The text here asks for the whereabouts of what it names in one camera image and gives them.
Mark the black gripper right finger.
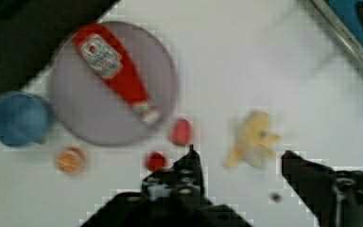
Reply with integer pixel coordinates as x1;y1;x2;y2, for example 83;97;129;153
281;150;363;227

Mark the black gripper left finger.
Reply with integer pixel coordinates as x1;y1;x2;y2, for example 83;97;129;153
80;146;252;227

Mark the yellow peeled toy banana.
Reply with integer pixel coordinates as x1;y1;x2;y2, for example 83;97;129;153
225;112;281;169

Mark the small red strawberry toy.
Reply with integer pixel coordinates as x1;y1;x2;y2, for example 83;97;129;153
146;152;167;172

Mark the large red strawberry toy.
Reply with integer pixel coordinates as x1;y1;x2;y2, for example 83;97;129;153
170;118;193;146

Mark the orange slice toy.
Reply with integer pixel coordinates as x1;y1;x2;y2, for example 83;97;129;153
55;147;86;175

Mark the grey round plate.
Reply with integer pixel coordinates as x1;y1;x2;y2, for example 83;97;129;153
49;22;178;147

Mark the red ketchup bottle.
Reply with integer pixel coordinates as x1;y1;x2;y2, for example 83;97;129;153
72;24;161;124

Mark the blue cup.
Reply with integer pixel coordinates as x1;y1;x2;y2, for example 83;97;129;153
0;91;54;148

